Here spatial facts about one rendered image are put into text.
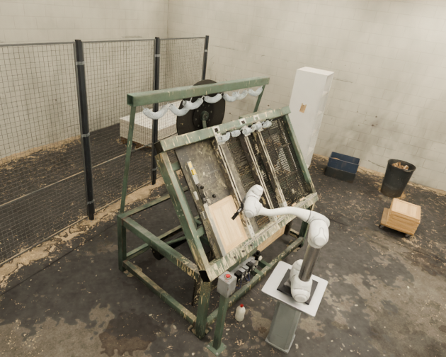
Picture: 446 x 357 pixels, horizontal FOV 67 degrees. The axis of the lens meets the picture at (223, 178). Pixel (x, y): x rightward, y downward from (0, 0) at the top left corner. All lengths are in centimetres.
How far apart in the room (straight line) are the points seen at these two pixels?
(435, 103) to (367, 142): 147
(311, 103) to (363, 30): 197
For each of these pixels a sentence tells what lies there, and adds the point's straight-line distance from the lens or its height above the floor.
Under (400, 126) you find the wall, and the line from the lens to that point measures 813.
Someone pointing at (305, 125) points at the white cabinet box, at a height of 104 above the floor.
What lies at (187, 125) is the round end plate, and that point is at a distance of 377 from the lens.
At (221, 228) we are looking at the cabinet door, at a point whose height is 108.
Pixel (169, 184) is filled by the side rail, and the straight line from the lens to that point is 301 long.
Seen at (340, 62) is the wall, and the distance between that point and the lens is 807.
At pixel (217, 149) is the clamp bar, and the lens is 342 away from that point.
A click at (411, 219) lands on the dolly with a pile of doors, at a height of 37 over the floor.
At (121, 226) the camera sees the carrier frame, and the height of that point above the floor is 68.
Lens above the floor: 301
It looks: 27 degrees down
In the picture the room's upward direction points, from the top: 8 degrees clockwise
